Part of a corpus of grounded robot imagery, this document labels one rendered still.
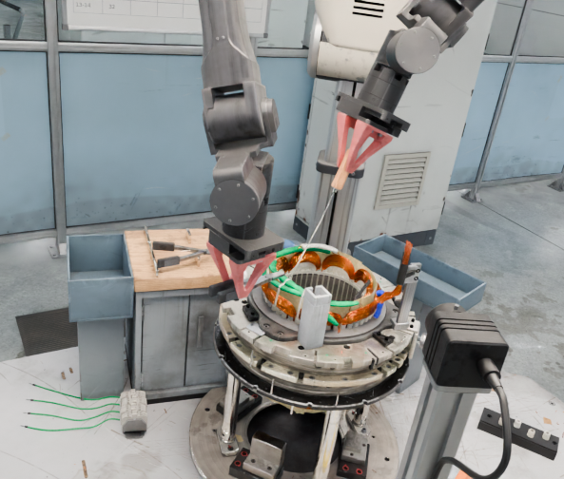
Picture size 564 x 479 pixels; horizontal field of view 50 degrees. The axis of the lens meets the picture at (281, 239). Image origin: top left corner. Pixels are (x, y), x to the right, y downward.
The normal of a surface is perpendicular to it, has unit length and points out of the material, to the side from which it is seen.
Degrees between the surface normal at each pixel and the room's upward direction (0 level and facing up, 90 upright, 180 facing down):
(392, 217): 90
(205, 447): 0
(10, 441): 0
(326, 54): 100
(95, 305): 90
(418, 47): 77
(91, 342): 90
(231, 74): 73
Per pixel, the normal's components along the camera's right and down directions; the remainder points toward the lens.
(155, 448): 0.12, -0.88
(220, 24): -0.18, 0.13
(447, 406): 0.07, 0.46
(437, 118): 0.48, 0.44
